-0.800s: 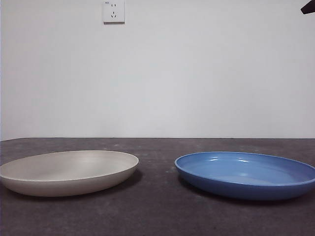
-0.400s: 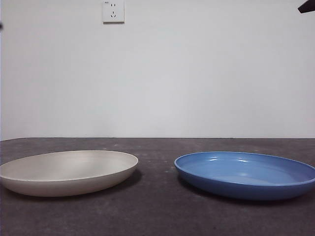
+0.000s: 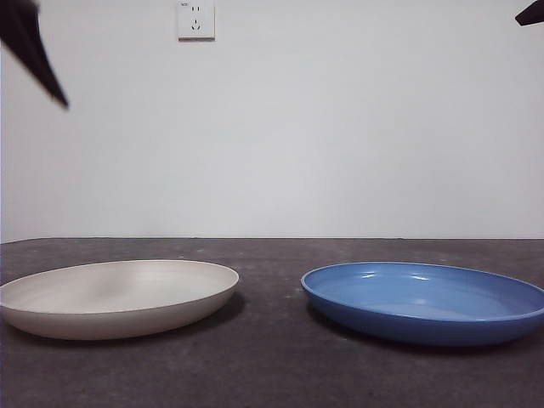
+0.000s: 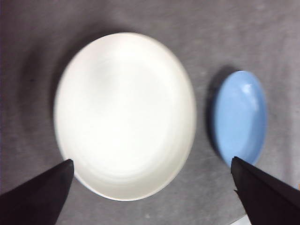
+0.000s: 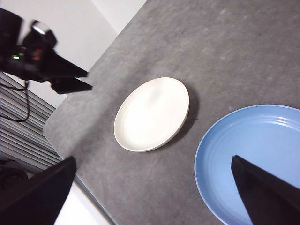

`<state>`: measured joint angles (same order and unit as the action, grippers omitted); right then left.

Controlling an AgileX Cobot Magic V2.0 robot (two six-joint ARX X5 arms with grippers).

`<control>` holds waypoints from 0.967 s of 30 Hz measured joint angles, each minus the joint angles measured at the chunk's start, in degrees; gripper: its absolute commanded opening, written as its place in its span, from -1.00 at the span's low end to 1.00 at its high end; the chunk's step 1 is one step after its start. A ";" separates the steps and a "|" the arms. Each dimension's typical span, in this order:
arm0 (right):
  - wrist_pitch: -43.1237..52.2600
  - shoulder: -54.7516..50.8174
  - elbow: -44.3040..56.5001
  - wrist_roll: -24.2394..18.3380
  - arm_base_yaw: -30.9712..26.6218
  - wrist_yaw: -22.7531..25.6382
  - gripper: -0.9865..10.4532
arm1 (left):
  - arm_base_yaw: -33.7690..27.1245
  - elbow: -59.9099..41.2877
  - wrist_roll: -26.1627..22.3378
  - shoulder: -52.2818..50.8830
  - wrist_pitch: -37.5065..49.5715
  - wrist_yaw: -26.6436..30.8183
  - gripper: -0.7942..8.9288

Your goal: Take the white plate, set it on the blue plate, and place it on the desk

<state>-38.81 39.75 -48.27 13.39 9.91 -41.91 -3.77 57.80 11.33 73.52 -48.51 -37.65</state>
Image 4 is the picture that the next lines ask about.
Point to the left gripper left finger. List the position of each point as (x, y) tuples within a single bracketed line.
[(35, 201)]

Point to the blue round plate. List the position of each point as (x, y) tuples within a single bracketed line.
[(239, 122)]

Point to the white round plate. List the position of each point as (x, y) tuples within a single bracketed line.
[(124, 117)]

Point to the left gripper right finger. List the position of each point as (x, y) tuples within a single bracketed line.
[(269, 201)]

